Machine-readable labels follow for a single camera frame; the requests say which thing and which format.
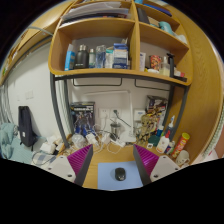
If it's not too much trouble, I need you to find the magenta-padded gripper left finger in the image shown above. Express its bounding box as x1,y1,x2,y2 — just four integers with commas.
44,143,94,187

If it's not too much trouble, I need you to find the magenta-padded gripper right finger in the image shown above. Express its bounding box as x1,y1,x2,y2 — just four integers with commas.
132,143,181,187

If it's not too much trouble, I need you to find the black computer mouse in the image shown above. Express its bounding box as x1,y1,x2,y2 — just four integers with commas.
114,167,127,182

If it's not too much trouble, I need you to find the light blue mouse pad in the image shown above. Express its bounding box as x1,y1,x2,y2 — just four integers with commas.
97,160,145,192

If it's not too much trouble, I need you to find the checkered bed sheet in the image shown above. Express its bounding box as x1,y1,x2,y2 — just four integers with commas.
31,150,56,167

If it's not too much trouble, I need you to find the white mug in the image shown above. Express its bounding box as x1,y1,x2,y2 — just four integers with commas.
175,149,191,168

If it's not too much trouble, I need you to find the white tissue pack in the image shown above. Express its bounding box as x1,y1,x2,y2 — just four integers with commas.
39,141,58,155

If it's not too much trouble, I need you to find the white glue bottle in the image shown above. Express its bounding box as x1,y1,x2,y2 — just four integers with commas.
155,130,172,154

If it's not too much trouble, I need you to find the red yellow snack can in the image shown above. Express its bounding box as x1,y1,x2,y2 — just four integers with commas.
171,132,191,159

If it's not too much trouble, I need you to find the clear dome white device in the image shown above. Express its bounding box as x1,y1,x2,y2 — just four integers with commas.
70,133,87,150

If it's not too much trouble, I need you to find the white multi-port charger block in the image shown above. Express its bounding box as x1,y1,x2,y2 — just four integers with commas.
85,133,100,146

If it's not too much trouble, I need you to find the brown tree figurine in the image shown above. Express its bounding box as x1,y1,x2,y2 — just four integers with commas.
139,113,158,145

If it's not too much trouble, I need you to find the white desk lamp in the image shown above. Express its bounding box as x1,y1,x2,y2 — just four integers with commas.
83,90,139,144

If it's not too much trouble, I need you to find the white power strip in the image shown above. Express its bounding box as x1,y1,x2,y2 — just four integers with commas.
109,138,127,149

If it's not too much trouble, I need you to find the black backpack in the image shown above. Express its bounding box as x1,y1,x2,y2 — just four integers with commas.
17,105,38,148

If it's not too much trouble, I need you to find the blue robot model kit box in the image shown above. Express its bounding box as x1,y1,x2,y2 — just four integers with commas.
69,101,96,136

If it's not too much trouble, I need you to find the teal blanket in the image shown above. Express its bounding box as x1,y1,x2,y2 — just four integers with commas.
0,122,34,164

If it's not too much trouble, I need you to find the colourful figure box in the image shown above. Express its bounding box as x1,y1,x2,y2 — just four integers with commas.
145,95,169,131

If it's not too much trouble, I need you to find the white wall socket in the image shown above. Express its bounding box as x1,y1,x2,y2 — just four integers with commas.
98,107,111,120
110,107,123,120

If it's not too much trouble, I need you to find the white wall switch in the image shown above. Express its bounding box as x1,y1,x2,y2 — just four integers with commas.
24,89,35,101

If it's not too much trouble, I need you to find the wooden shelf unit grey frame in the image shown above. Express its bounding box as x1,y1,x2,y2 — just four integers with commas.
48,0,224,164

